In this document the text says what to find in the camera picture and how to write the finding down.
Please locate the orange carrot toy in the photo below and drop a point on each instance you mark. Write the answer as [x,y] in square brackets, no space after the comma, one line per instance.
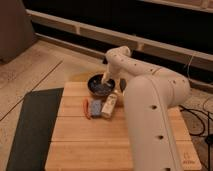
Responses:
[85,108]

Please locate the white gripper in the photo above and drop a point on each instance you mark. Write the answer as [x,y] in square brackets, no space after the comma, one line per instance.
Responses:
[112,72]

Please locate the dark ceramic bowl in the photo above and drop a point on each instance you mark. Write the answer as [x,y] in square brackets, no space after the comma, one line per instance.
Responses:
[96,88]

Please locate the brown cabinet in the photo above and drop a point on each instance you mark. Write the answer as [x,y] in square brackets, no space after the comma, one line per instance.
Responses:
[16,31]

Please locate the dark floor mat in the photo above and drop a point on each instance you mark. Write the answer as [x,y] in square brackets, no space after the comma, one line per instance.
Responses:
[34,130]

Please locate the white window rail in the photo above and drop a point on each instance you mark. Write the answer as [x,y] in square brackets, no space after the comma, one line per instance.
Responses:
[171,52]

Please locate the blue sponge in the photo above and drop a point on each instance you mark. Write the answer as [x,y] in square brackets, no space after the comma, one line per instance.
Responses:
[95,108]

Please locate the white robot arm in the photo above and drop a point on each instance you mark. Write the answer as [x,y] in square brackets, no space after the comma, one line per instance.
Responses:
[151,90]

